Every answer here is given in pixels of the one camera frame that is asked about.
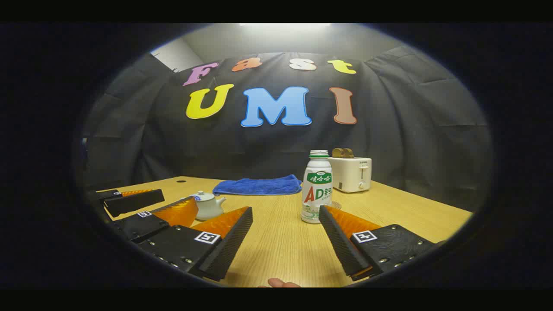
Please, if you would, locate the white toaster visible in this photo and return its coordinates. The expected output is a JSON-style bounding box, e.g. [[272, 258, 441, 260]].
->
[[327, 156, 372, 193]]

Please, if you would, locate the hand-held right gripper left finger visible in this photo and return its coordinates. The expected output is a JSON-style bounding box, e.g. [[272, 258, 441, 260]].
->
[[137, 206, 254, 281]]

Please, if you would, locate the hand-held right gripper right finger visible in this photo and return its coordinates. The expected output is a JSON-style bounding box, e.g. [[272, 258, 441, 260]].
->
[[319, 205, 437, 281]]

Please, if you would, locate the white ceramic teacup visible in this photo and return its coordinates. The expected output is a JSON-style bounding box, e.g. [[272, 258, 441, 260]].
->
[[192, 197, 227, 221]]

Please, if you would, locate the white green-label water bottle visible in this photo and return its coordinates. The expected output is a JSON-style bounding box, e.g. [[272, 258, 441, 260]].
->
[[301, 150, 333, 224]]

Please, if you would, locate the blue towel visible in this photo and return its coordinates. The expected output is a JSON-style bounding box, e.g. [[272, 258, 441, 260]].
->
[[213, 174, 302, 196]]

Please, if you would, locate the black backdrop cloth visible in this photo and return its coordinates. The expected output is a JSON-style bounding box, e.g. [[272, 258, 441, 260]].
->
[[82, 52, 493, 212]]

